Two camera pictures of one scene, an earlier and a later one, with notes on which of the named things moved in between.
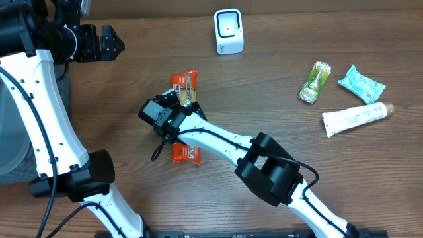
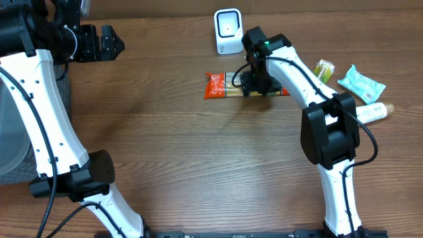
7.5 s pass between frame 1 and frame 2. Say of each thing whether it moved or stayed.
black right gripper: moved
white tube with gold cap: stayed
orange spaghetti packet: moved
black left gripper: stayed
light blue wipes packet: stayed
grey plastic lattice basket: stayed
